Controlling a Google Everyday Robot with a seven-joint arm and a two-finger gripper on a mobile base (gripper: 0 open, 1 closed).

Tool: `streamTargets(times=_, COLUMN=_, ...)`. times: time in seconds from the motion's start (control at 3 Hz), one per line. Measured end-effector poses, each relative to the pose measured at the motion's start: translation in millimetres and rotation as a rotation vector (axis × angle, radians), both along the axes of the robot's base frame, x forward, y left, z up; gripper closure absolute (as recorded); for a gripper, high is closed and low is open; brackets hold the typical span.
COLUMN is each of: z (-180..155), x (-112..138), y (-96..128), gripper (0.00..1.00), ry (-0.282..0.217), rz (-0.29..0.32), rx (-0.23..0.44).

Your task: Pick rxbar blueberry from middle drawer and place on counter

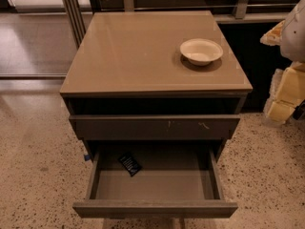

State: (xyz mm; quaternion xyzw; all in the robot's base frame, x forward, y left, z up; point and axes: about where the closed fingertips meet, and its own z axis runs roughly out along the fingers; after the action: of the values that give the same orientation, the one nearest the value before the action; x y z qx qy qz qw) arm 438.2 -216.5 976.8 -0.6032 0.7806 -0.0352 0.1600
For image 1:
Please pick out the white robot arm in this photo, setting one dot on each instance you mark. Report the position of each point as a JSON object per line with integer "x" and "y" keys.
{"x": 292, "y": 44}

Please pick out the closed grey upper drawer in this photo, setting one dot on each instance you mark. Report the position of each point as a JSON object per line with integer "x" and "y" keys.
{"x": 154, "y": 127}

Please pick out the white paper bowl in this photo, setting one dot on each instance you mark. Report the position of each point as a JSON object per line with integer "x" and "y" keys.
{"x": 201, "y": 52}

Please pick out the metal shelf frame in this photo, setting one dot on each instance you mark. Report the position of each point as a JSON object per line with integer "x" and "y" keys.
{"x": 225, "y": 11}

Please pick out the blue tape piece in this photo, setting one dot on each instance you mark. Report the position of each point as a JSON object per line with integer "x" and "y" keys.
{"x": 87, "y": 157}

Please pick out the grey drawer cabinet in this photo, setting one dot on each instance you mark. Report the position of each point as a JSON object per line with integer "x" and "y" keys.
{"x": 129, "y": 63}

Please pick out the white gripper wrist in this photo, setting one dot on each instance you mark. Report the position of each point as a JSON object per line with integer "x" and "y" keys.
{"x": 294, "y": 37}

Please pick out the open middle drawer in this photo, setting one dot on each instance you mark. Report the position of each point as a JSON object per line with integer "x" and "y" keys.
{"x": 177, "y": 180}

